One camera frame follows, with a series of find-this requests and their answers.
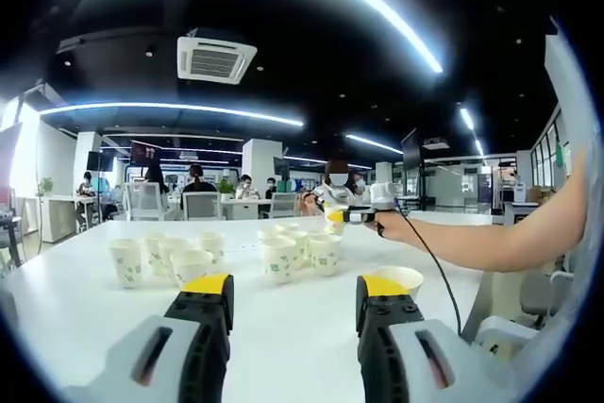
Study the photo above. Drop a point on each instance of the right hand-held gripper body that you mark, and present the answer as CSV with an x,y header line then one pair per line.
x,y
383,195

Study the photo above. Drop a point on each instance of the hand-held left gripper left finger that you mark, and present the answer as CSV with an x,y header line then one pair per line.
x,y
189,351

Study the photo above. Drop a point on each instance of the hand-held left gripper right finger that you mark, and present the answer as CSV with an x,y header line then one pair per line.
x,y
387,351

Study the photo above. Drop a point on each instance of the printed white paper cup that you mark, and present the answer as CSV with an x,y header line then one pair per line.
x,y
340,228

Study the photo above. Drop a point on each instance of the stack of nested paper cups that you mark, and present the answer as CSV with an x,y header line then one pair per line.
x,y
406,287

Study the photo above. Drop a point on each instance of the group of paper cups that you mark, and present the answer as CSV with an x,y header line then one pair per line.
x,y
127,266

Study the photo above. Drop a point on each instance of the person's right hand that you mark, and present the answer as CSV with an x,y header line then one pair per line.
x,y
394,226

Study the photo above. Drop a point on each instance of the black hanging screen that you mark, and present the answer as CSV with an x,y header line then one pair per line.
x,y
410,148

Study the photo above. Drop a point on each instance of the grey ceiling mounted unit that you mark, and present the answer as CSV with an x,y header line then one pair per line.
x,y
435,142

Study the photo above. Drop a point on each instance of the white office chair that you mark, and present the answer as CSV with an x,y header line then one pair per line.
x,y
283,206
200,206
146,200

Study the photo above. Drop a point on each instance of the small black monitor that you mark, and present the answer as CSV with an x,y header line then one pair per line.
x,y
93,161
281,166

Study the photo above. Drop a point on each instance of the white table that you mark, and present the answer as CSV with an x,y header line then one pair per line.
x,y
292,327

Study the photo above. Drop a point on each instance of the white chair armrest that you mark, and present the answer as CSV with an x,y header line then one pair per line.
x,y
500,332

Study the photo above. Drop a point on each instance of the green potted plant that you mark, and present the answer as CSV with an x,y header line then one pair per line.
x,y
45,184
225,187

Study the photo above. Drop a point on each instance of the black counter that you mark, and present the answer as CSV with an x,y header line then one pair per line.
x,y
524,214

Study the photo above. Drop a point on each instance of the brown cardboard box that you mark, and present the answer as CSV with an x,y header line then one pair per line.
x,y
535,194

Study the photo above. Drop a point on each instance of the grey office chair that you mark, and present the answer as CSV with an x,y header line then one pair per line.
x,y
542,294

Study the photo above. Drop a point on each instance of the long white ceiling light strip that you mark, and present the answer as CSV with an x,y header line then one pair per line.
x,y
401,28

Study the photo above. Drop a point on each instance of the green hanging sign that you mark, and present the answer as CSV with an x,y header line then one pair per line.
x,y
559,156

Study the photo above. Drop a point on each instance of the dark red hanging display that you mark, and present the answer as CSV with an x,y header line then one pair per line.
x,y
144,152

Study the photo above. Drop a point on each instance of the white ceiling air conditioner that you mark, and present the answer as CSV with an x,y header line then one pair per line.
x,y
217,56

